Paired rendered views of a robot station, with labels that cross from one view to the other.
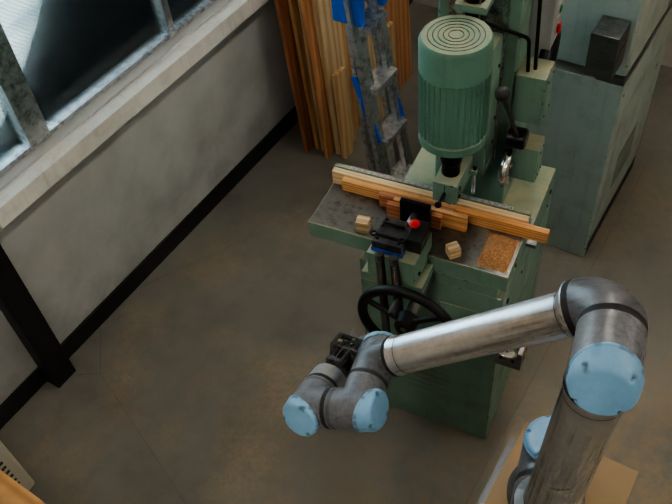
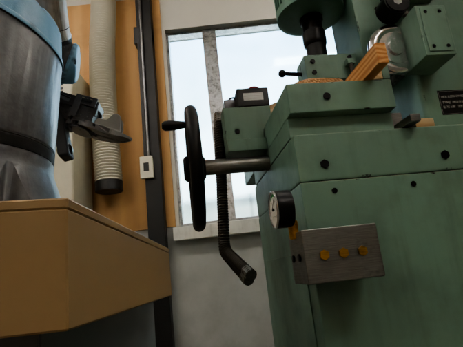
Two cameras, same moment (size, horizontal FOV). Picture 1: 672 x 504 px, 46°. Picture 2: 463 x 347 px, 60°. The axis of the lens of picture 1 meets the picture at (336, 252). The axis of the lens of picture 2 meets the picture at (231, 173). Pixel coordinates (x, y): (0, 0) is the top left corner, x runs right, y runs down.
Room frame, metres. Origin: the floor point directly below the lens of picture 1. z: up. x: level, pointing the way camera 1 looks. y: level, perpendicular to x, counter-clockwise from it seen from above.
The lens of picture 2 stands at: (0.79, -0.92, 0.57)
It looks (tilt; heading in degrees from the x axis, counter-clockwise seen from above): 14 degrees up; 53
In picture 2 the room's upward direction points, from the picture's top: 6 degrees counter-clockwise
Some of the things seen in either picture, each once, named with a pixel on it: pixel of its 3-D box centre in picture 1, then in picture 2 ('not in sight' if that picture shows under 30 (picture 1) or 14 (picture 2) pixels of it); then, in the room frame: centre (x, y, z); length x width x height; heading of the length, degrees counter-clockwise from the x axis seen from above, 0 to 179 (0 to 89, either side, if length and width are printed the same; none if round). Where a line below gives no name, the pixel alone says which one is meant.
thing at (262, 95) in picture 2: (400, 235); (243, 106); (1.42, -0.18, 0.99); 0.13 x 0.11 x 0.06; 60
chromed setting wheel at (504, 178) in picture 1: (507, 166); (393, 49); (1.61, -0.51, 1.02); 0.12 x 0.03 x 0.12; 150
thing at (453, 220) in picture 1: (430, 214); not in sight; (1.54, -0.28, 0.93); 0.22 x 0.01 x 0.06; 60
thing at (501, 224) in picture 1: (441, 208); (324, 119); (1.57, -0.32, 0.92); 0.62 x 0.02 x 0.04; 60
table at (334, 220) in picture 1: (411, 241); (281, 146); (1.50, -0.22, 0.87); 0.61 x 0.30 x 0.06; 60
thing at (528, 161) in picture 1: (524, 156); (424, 40); (1.64, -0.57, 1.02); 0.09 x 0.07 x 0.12; 60
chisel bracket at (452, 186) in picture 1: (453, 179); (328, 75); (1.57, -0.35, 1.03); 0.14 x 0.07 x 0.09; 150
